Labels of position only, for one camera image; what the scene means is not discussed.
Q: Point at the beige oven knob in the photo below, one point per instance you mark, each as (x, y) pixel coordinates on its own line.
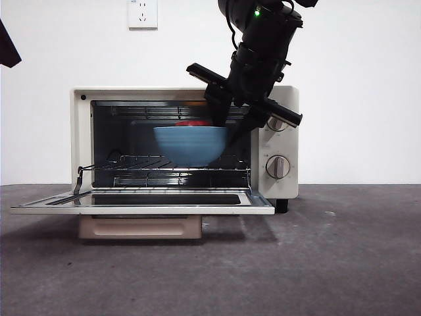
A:
(278, 167)
(276, 124)

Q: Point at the white wall socket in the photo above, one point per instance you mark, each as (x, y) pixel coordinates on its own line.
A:
(143, 14)

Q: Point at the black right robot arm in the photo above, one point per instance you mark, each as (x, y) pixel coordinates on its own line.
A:
(263, 26)

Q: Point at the cream Toshiba toaster oven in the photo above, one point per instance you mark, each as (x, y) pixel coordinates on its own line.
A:
(80, 138)

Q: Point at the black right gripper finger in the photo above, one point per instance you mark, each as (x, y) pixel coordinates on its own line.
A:
(219, 108)
(251, 121)

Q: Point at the blue ribbed bowl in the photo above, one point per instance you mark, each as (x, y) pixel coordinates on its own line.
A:
(190, 145)

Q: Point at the red yellow apple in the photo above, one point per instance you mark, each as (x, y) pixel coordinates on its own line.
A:
(192, 123)

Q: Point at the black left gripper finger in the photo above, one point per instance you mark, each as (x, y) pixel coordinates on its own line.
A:
(6, 49)

